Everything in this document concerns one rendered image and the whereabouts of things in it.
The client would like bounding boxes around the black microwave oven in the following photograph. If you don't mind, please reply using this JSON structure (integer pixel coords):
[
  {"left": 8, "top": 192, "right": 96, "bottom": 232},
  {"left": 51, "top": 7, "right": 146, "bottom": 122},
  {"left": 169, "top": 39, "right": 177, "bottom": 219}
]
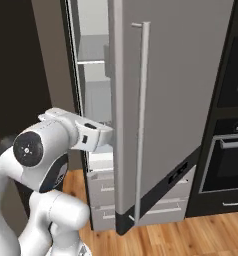
[{"left": 216, "top": 0, "right": 238, "bottom": 109}]

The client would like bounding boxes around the grey freezer drawer front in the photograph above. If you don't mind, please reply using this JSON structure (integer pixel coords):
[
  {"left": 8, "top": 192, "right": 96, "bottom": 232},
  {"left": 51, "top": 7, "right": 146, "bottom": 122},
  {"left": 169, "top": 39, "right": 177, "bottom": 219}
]
[
  {"left": 86, "top": 165, "right": 197, "bottom": 210},
  {"left": 90, "top": 190, "right": 189, "bottom": 232}
]

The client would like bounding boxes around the black drawer under oven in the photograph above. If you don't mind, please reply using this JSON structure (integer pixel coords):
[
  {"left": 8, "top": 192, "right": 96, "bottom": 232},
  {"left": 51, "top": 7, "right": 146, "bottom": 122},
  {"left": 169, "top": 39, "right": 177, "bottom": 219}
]
[{"left": 186, "top": 190, "right": 238, "bottom": 218}]

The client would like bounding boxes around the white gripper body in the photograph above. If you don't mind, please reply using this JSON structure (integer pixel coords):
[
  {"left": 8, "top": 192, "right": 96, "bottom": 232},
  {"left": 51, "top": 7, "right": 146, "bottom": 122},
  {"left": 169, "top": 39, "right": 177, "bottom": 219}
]
[{"left": 96, "top": 125, "right": 115, "bottom": 150}]

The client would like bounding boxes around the white fridge crisper drawer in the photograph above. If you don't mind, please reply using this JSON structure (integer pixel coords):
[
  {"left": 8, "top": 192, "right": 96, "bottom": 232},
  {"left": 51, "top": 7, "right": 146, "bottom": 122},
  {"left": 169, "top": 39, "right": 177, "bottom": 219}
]
[{"left": 87, "top": 150, "right": 115, "bottom": 172}]

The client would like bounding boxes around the grey fridge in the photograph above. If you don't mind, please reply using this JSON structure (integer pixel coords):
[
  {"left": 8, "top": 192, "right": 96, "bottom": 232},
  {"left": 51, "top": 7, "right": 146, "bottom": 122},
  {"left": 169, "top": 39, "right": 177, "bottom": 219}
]
[{"left": 60, "top": 0, "right": 197, "bottom": 233}]

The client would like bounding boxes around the grey fridge door handle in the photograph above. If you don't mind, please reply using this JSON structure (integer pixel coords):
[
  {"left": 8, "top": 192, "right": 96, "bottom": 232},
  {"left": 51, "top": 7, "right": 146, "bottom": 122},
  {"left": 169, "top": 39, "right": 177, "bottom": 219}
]
[{"left": 130, "top": 21, "right": 151, "bottom": 226}]

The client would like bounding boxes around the grey fridge door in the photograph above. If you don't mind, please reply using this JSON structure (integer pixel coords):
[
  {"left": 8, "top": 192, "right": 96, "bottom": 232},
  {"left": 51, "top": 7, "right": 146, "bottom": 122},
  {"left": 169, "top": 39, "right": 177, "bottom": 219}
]
[{"left": 107, "top": 0, "right": 236, "bottom": 236}]

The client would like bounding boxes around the silver oven door handle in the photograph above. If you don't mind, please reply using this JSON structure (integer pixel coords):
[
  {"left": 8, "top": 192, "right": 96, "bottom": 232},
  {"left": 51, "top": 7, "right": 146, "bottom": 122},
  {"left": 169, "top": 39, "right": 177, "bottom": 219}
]
[{"left": 219, "top": 138, "right": 238, "bottom": 150}]

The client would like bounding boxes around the grey fridge shelf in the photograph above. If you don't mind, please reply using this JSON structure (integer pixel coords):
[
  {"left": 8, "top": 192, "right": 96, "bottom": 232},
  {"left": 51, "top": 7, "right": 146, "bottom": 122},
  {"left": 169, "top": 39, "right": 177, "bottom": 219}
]
[{"left": 76, "top": 34, "right": 111, "bottom": 66}]

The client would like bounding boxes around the silver drawer handle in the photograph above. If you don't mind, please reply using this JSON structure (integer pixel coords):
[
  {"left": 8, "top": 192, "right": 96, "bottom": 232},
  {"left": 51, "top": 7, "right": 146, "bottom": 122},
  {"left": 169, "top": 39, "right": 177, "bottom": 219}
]
[{"left": 222, "top": 199, "right": 238, "bottom": 207}]

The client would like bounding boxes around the black oven door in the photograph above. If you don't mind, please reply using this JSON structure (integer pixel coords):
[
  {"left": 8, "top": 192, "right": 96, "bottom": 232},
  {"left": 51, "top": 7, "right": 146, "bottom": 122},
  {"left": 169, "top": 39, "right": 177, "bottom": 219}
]
[{"left": 198, "top": 132, "right": 238, "bottom": 194}]

